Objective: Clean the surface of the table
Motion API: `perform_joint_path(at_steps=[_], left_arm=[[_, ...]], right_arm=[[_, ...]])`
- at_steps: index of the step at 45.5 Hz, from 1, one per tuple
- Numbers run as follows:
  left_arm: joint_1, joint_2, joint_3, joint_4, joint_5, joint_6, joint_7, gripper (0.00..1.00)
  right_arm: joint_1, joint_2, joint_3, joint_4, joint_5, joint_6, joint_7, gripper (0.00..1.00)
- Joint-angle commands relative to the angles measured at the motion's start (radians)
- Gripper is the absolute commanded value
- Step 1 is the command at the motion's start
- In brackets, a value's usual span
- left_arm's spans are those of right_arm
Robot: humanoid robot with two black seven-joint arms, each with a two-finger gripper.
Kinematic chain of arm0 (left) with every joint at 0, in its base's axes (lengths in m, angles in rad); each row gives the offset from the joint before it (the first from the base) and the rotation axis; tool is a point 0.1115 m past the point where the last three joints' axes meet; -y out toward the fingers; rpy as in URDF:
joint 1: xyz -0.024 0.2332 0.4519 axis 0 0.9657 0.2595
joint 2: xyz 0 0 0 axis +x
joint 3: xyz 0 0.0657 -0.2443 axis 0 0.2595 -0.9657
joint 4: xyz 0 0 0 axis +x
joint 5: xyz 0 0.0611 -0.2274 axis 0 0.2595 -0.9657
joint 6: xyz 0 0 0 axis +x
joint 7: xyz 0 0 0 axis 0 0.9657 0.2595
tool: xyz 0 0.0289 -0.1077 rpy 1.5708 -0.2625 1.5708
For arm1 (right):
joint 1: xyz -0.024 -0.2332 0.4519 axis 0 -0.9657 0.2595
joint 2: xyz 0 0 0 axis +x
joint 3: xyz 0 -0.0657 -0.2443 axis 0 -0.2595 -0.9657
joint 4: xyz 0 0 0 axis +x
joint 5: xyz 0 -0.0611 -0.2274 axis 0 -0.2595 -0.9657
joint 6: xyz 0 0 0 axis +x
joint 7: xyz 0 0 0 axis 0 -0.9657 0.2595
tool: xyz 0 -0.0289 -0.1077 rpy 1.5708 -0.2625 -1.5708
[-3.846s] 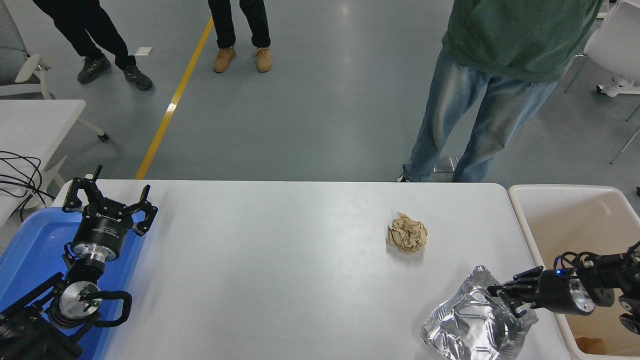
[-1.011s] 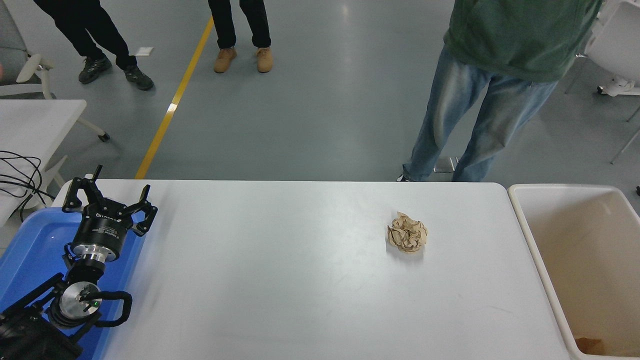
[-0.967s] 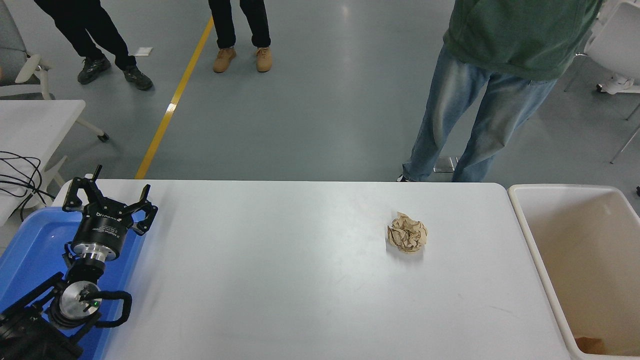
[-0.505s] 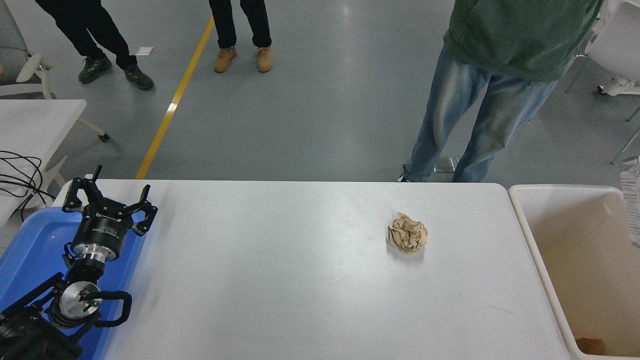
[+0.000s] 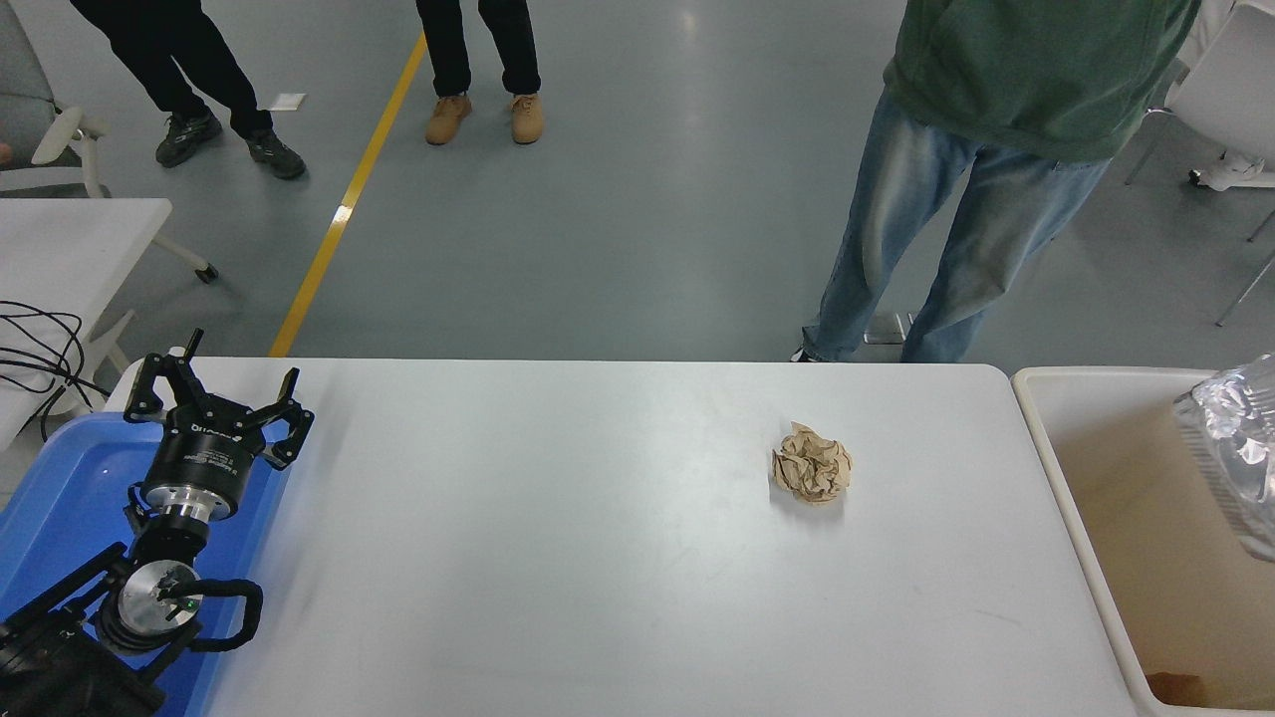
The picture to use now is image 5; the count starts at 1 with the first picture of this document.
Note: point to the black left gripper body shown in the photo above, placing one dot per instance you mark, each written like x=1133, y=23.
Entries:
x=199, y=463

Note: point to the silver foil tray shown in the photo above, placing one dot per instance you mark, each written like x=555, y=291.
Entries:
x=1240, y=448

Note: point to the blue plastic tray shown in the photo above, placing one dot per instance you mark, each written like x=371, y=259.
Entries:
x=60, y=478

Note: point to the white side table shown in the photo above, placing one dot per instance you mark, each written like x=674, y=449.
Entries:
x=60, y=249

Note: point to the grey office chair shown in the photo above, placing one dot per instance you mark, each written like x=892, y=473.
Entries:
x=60, y=134

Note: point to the white paper scrap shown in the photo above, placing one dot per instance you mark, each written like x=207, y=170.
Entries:
x=290, y=101

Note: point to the crumpled tan paper ball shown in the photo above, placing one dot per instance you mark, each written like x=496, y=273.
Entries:
x=812, y=466

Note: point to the clear floor plate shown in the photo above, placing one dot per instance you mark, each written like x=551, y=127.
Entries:
x=889, y=329

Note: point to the large pale plastic bin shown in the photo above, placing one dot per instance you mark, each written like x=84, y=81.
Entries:
x=1126, y=518

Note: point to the brown scrap in bin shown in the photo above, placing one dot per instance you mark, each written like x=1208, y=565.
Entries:
x=1175, y=689

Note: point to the white plastic chair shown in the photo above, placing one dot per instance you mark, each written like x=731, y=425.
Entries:
x=1230, y=90

